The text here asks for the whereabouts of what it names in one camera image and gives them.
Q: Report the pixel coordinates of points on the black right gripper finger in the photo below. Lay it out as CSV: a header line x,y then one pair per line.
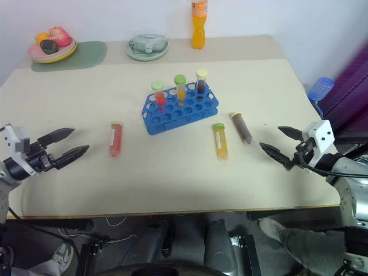
x,y
277,154
291,133

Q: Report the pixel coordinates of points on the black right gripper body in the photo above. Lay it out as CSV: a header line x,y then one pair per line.
x,y
304,152

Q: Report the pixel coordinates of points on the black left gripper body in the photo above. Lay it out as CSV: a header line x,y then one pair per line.
x,y
40,158

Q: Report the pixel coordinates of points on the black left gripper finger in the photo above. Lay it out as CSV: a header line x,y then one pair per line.
x,y
59,134
72,155

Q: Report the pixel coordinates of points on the brown liquid tube cream cap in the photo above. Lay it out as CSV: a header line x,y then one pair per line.
x,y
243,129
201,86

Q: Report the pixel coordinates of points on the red liquid tube green cap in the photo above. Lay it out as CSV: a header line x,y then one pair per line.
x,y
116,141
160,99

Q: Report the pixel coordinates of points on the orange liquid tube green cap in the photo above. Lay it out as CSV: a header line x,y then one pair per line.
x,y
181,93
222,146

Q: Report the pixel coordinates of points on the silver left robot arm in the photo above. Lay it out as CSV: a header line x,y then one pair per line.
x,y
13,169

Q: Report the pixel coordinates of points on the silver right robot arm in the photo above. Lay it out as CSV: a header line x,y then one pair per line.
x,y
359,201

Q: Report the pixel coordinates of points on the blue plastic test tube rack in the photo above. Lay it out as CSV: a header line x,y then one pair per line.
x,y
172,122

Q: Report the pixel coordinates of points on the blue ribbed water bottle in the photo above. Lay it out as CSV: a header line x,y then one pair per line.
x,y
320,87

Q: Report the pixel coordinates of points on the gray sneaker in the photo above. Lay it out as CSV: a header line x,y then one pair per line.
x,y
271,228
63,256

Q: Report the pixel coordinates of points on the purple curtain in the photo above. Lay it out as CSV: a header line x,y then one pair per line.
x,y
353,86

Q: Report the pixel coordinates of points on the yellow plate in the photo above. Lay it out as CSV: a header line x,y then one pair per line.
x,y
67,56

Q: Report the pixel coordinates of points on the pink plate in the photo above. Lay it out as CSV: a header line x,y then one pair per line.
x,y
34,53

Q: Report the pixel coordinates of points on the green placemat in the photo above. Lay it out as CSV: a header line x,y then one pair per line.
x,y
89,54

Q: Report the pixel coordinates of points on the dark green avocado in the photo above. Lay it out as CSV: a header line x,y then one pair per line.
x,y
49,46

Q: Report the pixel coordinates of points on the gray trouser leg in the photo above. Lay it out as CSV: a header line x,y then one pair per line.
x,y
37,268
313,244

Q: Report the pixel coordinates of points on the red apple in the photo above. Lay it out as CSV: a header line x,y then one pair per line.
x,y
60,37

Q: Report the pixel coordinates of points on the orange fruit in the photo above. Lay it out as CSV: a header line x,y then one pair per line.
x,y
42,37

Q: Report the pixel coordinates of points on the gray rounded housing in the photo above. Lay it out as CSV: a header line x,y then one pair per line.
x,y
220,247

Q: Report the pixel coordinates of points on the pale green round plate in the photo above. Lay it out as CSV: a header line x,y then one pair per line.
x,y
146,57

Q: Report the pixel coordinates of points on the black rounded housing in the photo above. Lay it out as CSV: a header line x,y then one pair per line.
x,y
155,241

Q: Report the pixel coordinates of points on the pale green folded cloth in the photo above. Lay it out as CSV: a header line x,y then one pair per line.
x,y
146,43

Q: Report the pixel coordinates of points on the orange soda bottle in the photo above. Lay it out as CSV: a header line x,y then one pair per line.
x,y
199,31

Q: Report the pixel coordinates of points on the dark rounded rim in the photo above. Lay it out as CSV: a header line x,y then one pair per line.
x,y
161,268

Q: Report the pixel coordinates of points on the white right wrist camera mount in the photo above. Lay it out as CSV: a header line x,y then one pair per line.
x,y
322,135

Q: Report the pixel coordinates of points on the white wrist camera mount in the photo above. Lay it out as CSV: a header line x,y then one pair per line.
x,y
20,138
322,135

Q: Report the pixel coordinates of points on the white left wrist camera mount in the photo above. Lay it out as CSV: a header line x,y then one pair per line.
x,y
20,138

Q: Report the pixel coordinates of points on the black metal bracket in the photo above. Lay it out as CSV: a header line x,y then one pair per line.
x,y
247,253
92,256

